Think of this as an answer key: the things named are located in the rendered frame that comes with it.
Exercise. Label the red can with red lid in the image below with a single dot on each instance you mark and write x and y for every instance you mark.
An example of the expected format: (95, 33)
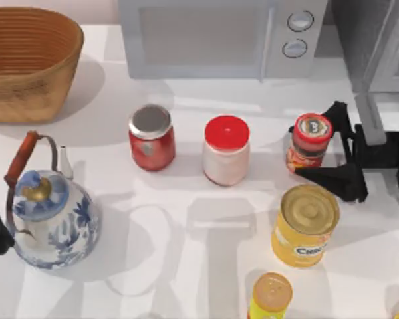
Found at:
(307, 143)

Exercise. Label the yellow can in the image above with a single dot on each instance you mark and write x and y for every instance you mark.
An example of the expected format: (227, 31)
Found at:
(304, 226)

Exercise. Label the round microwave knob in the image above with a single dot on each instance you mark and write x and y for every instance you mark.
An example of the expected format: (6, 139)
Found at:
(294, 48)
(300, 20)

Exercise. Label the pale grey microwave oven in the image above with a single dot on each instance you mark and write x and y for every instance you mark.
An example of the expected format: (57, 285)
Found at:
(316, 20)

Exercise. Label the white jar with red lid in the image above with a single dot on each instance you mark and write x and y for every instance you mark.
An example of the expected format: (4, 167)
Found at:
(226, 151)

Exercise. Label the yellow bottle with orange cap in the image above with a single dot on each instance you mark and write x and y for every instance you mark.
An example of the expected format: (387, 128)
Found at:
(271, 295)

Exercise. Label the microwave oven door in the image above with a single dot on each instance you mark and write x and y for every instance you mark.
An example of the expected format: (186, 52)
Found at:
(199, 36)

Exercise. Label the red jar with silver lid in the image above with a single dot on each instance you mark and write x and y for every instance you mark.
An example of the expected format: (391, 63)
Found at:
(152, 138)

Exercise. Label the blue and white teapot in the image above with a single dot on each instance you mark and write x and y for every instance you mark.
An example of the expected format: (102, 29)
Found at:
(53, 219)

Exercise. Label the brown woven basket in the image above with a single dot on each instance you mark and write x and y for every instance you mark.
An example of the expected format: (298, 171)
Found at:
(23, 76)

